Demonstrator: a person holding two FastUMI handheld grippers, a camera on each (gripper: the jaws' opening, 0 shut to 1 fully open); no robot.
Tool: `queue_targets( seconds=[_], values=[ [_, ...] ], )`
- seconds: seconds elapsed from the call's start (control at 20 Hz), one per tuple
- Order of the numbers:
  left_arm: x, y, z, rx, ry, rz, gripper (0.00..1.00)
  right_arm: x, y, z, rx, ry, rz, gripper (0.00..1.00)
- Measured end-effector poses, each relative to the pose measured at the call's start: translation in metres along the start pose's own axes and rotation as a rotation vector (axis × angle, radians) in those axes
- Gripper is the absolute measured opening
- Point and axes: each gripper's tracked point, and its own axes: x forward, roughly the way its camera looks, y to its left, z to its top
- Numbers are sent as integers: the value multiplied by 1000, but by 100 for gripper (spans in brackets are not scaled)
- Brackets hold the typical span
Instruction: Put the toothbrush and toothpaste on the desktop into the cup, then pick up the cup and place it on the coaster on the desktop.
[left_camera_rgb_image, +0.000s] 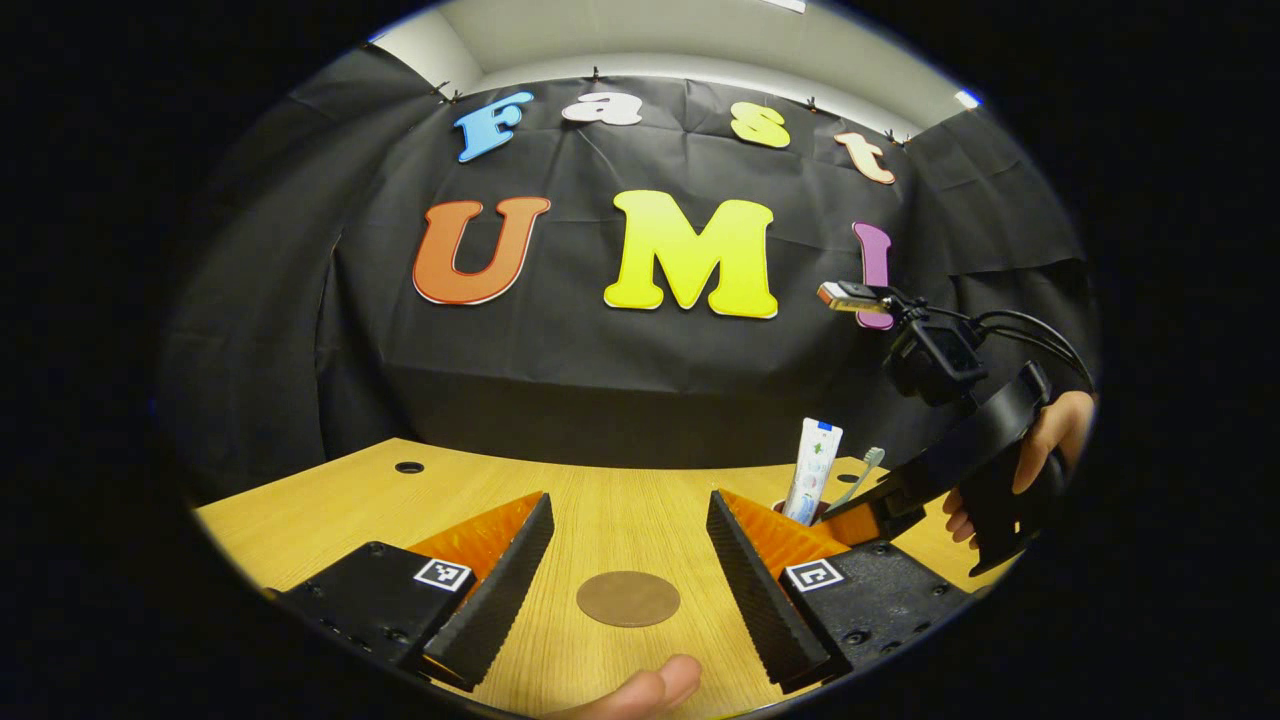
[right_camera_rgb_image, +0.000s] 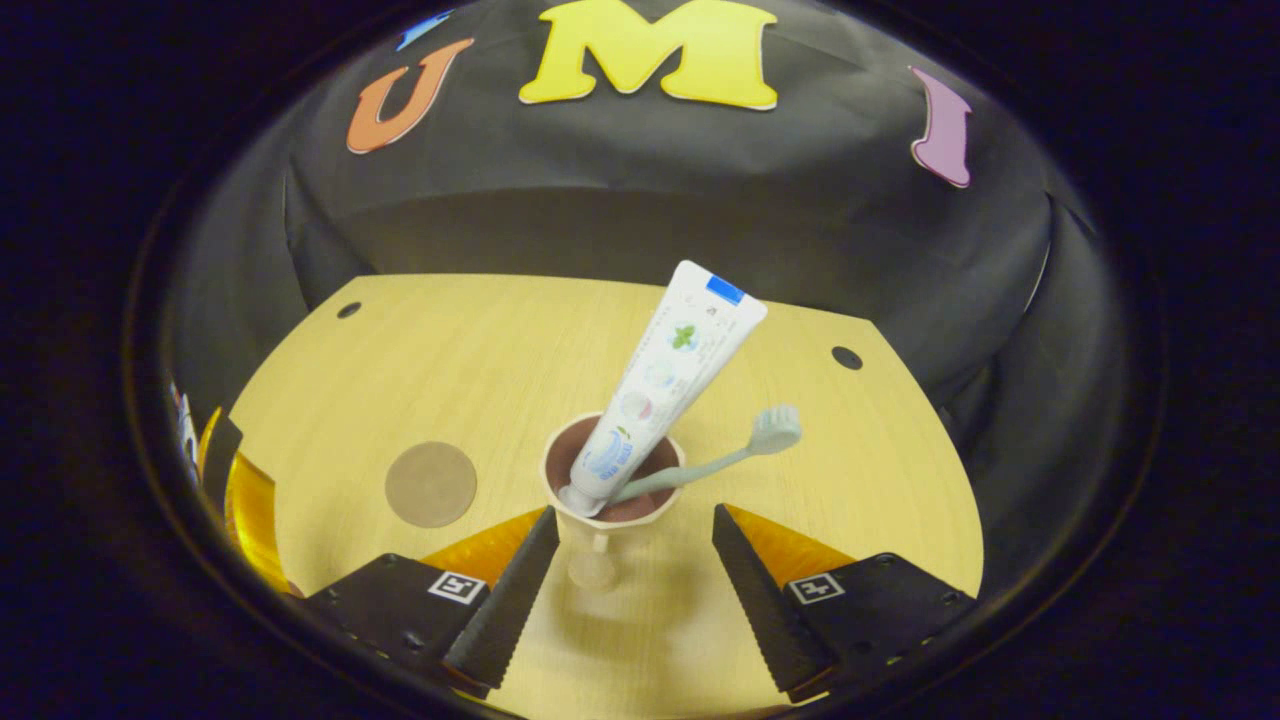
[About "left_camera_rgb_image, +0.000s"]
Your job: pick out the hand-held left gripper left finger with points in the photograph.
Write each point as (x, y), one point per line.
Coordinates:
(500, 590)

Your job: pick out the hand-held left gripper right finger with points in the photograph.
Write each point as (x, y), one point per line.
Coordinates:
(755, 590)

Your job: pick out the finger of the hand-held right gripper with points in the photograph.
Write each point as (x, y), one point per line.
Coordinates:
(850, 525)

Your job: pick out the white toothpaste tube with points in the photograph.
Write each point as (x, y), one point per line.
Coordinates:
(815, 470)

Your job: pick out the pale green toothbrush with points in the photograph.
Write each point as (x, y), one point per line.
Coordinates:
(872, 460)

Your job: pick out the beige cup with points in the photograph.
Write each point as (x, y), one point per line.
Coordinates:
(777, 508)

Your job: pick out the round brown coaster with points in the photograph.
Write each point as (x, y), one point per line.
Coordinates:
(628, 600)

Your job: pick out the wooden desktop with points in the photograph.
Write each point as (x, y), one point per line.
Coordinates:
(600, 520)

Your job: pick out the black backdrop cloth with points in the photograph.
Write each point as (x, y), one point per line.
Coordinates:
(300, 300)

